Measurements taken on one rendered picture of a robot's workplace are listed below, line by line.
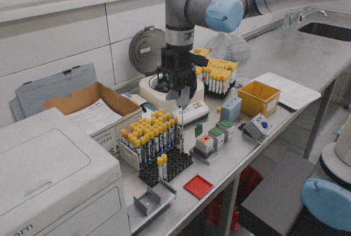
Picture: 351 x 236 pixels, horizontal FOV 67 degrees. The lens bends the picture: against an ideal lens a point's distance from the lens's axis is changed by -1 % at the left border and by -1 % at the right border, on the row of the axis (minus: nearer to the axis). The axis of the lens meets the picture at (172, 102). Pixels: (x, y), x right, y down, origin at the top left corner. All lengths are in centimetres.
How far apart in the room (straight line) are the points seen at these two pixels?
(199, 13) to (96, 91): 67
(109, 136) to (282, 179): 54
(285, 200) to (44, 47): 92
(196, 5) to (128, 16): 66
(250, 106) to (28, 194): 90
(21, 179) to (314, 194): 54
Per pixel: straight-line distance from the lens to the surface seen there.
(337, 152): 58
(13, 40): 104
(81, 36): 114
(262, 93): 128
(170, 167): 89
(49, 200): 50
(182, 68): 72
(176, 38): 68
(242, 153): 101
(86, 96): 114
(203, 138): 92
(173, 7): 66
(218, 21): 58
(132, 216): 77
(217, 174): 92
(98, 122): 105
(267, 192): 80
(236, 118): 114
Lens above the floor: 154
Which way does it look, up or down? 32 degrees down
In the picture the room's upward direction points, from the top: straight up
